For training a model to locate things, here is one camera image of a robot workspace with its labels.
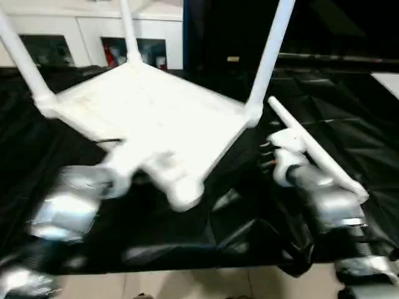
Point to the black case with yellow label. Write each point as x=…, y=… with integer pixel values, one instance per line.
x=218, y=31

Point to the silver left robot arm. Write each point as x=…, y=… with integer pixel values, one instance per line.
x=68, y=211

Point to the white plastic table leg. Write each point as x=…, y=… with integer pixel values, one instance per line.
x=131, y=37
x=28, y=62
x=271, y=56
x=336, y=168

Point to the white plastic table top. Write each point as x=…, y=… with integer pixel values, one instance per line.
x=156, y=102

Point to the black table mat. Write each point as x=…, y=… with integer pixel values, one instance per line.
x=187, y=243

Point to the white flat board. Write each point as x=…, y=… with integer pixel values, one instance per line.
x=388, y=84

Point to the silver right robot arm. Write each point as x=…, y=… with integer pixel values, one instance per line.
x=336, y=205

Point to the white sideboard cabinet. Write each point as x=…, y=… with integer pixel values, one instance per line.
x=46, y=18

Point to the grey metal bar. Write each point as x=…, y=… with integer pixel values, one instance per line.
x=327, y=57

